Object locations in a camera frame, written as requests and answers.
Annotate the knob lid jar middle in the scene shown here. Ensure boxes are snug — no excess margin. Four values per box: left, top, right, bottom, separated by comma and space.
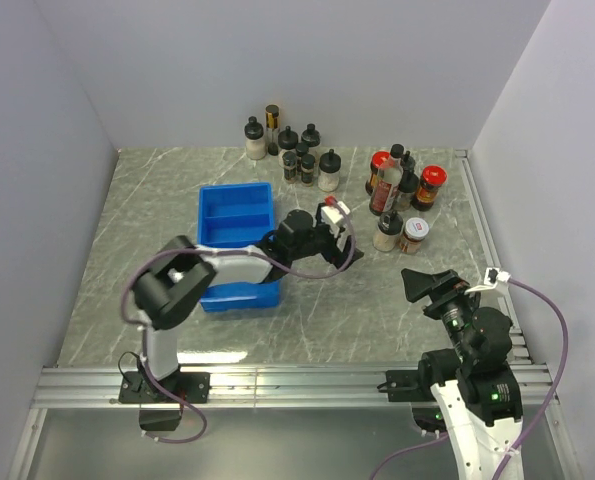
277, 126, 299, 156

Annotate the small spice jar right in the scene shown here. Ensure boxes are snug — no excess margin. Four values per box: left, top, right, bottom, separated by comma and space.
300, 153, 316, 186

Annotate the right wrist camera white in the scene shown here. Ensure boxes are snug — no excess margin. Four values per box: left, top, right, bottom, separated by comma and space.
483, 267, 511, 289

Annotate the small spice jar left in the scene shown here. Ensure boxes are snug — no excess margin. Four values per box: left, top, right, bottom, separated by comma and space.
282, 151, 298, 183

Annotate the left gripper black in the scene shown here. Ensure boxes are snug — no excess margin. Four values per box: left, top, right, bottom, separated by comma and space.
290, 204, 363, 271

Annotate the white lid spice jar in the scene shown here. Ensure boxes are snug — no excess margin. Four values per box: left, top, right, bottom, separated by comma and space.
399, 217, 430, 254

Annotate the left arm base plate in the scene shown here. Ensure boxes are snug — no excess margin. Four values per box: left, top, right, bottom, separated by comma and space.
118, 371, 210, 404

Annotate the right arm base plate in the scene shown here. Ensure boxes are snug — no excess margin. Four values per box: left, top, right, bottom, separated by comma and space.
376, 369, 434, 403

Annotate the knob lid jar white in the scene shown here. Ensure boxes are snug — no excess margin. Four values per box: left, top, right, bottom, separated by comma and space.
318, 149, 341, 192

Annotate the tall clear sauce bottle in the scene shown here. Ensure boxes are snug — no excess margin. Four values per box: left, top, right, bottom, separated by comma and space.
369, 144, 405, 215

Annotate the shaker jar white powder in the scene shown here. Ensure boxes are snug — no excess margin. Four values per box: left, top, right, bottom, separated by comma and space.
373, 210, 403, 252

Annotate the blue divided plastic bin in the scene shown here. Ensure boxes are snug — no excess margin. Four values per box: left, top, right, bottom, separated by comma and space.
197, 182, 280, 313

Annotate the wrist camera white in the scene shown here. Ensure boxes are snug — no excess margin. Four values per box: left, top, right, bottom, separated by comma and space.
483, 267, 511, 289
319, 196, 350, 237

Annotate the red lid jar right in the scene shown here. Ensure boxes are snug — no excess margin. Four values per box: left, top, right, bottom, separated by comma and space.
411, 165, 448, 211

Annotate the knob lid jar right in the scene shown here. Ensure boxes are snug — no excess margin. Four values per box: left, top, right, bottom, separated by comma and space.
300, 123, 321, 160

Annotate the knob lid jar far left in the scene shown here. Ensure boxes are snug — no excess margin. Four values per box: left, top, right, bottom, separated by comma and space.
244, 116, 267, 161

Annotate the black cap bottle front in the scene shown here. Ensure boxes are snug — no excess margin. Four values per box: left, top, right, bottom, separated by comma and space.
393, 170, 419, 212

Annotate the tall yellow black grinder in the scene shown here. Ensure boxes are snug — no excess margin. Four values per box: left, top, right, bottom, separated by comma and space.
265, 104, 280, 156

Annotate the aluminium front rail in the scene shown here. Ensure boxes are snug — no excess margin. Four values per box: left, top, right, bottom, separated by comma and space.
30, 363, 561, 411

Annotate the small spice jar back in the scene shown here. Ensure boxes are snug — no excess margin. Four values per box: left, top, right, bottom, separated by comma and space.
295, 142, 309, 158

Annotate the small spice jar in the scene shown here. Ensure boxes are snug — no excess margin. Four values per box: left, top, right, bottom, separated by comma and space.
282, 151, 298, 183
295, 142, 309, 158
300, 153, 316, 186

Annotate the red lid jar left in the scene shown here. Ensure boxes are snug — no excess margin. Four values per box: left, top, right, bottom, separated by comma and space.
365, 150, 390, 195

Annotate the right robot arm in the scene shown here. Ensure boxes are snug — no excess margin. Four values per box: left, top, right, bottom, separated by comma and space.
401, 268, 524, 479

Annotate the black cap bottle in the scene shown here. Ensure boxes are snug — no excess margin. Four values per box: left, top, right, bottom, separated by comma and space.
400, 150, 416, 175
393, 170, 419, 212

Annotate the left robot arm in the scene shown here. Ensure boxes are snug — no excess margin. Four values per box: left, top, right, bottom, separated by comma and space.
120, 197, 363, 404

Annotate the black cap bottle back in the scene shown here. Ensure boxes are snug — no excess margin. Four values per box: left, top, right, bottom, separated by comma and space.
400, 150, 416, 175

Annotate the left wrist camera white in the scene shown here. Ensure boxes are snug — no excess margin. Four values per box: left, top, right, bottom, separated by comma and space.
319, 196, 350, 237

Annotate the red lid jar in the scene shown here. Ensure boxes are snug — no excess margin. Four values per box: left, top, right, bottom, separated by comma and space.
411, 165, 448, 211
365, 150, 390, 195

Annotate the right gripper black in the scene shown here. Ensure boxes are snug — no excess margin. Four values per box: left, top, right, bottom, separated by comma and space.
400, 266, 484, 362

